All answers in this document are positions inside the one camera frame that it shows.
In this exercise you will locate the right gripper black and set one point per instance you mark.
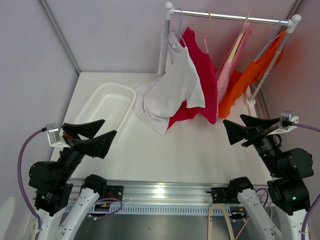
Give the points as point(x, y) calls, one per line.
point(236, 132)

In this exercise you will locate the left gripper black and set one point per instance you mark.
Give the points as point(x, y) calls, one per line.
point(96, 146)

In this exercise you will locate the orange t shirt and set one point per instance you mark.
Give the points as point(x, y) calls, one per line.
point(240, 81)

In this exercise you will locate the pink t shirt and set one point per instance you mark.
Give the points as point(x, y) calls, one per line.
point(225, 70)

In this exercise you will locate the crimson red t shirt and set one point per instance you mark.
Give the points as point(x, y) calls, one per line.
point(208, 81)

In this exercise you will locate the white t shirt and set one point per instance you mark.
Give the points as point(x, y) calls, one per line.
point(159, 100)

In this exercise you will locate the beige wooden hanger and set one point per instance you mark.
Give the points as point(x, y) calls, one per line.
point(238, 41)

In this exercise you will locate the pink wire hanger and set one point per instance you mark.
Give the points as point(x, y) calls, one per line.
point(204, 35)

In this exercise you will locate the light blue wire hanger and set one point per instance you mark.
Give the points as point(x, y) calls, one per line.
point(179, 31)

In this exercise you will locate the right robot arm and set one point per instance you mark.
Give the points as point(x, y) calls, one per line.
point(287, 189)

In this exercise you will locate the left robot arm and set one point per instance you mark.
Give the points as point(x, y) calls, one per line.
point(50, 178)

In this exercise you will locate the beige hanger on floor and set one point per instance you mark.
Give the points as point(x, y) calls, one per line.
point(219, 227)

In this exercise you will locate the white perforated plastic basket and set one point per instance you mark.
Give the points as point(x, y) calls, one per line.
point(110, 102)

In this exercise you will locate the metal clothes rack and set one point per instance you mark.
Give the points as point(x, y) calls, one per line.
point(290, 25)

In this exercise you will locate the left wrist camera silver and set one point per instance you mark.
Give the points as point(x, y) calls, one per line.
point(53, 135)

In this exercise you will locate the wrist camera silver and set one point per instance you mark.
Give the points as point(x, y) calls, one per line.
point(286, 121)
point(53, 135)

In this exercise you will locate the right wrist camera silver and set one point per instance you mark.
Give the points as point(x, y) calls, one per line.
point(286, 121)

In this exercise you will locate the aluminium mounting rail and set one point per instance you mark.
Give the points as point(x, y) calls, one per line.
point(153, 198)

